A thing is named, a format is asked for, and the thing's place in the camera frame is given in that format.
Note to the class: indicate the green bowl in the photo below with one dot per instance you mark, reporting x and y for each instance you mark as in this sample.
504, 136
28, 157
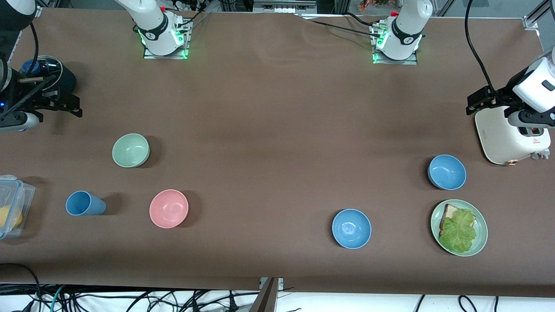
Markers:
130, 150

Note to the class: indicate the clear plastic container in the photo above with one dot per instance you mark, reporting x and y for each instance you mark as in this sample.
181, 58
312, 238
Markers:
21, 195

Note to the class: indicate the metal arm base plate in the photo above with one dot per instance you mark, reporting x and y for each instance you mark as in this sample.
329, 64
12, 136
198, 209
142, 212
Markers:
412, 61
184, 52

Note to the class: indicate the metal bracket post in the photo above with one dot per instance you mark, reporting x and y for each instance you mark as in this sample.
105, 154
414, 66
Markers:
265, 299

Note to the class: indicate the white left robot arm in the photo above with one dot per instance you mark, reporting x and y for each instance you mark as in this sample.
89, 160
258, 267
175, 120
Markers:
405, 34

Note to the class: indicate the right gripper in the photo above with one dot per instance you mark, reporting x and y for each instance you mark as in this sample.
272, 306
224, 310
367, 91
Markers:
22, 96

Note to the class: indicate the glass lid blue knob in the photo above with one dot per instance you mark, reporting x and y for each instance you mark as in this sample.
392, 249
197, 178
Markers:
47, 67

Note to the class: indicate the blue bowl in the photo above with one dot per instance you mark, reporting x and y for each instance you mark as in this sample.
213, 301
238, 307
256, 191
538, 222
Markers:
351, 229
447, 172

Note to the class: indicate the green lettuce leaf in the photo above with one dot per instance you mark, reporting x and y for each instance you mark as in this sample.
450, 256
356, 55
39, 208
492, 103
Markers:
459, 232

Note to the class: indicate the bread slice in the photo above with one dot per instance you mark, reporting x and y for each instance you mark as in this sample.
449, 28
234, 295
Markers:
450, 211

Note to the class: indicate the green plate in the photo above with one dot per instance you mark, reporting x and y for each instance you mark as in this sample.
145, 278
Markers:
481, 236

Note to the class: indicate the yellow lemon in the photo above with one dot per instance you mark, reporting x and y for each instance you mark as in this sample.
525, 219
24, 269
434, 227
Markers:
8, 216

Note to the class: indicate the blue cup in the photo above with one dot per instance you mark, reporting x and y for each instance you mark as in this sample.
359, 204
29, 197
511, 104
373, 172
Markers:
82, 203

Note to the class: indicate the pink bowl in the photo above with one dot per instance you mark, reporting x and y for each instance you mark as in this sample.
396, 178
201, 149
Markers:
168, 209

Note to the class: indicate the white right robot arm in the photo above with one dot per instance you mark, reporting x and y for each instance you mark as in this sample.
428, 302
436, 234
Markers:
151, 26

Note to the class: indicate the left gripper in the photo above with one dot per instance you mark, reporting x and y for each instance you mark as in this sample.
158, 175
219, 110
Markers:
505, 95

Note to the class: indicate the cream toaster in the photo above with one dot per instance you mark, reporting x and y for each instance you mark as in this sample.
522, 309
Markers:
503, 138

